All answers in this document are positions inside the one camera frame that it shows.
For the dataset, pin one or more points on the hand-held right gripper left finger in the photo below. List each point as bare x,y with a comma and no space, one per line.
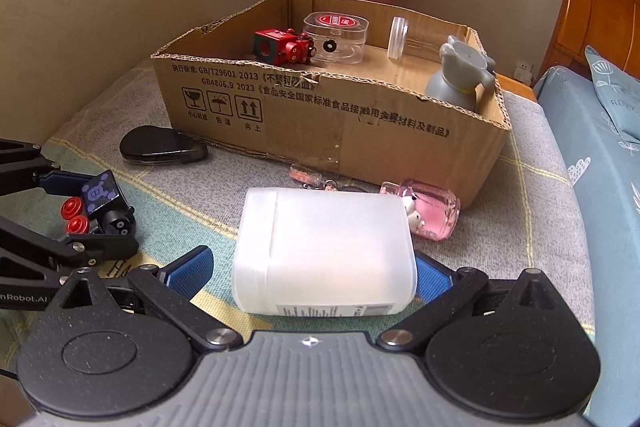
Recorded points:
192,269

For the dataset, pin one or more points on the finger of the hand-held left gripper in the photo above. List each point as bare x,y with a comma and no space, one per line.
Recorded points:
80,252
60,182

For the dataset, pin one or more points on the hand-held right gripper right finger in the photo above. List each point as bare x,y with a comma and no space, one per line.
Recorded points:
435,279

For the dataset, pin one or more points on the black toy train car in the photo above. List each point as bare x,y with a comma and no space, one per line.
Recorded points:
102,194

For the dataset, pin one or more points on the white plastic container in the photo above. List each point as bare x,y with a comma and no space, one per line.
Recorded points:
325,252

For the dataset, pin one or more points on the cardboard box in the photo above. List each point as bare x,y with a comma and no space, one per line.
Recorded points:
300,122

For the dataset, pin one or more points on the grey toy figure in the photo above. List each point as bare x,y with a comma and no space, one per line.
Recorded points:
460,72

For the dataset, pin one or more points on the red toy train engine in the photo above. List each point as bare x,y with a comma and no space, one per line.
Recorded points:
285,47

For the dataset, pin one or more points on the clear plastic jar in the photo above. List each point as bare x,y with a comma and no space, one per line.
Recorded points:
397,37

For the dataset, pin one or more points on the clear round red-label container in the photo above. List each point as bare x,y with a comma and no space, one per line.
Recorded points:
337,21

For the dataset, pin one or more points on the checkered blanket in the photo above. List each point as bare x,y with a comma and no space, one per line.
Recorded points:
190,212

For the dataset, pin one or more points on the black computer mouse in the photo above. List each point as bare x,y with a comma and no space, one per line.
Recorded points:
160,147

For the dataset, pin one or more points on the small pink bead vial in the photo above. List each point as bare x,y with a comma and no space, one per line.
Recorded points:
305,174

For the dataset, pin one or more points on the blue floral bedsheet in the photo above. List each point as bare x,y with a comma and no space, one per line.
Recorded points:
605,232

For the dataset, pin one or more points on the wooden bench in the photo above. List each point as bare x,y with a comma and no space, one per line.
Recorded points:
517,91

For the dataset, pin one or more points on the blue floral pillow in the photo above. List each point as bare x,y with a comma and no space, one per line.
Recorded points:
615,92

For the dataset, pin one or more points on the wooden headboard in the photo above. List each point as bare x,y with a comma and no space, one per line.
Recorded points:
600,7

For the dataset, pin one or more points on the white wall socket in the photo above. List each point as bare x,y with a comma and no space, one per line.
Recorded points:
523,69

